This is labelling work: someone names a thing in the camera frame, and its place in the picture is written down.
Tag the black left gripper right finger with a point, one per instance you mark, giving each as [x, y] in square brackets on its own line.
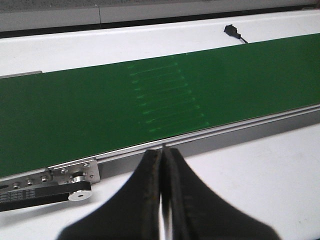
[192, 211]

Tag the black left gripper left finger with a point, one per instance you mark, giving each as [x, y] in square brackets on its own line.
[131, 214]

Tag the silver drive pulley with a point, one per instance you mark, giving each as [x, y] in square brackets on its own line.
[81, 194]

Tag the black timing drive belt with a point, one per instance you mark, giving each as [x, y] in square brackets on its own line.
[20, 199]

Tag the green conveyor belt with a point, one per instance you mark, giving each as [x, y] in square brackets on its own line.
[56, 117]

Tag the black belt sensor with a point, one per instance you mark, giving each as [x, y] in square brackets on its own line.
[232, 31]

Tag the grey speckled stone counter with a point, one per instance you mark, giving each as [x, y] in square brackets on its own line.
[28, 5]

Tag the aluminium conveyor front rail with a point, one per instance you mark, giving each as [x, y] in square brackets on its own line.
[123, 160]

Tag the metal left rail bracket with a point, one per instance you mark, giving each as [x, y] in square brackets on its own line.
[83, 169]

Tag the white conveyor back rail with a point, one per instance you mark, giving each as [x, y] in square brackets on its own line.
[49, 52]

